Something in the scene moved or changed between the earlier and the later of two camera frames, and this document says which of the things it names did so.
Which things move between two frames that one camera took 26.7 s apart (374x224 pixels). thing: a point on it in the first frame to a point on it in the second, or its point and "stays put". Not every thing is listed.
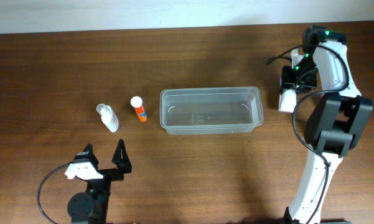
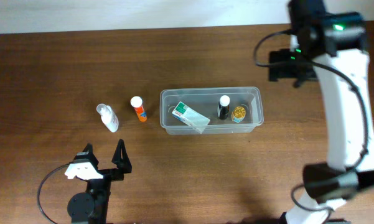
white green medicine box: [287, 101] to [191, 116]
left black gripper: [122, 163] stays put
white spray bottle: [108, 117] stays put
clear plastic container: [211, 110] stays put
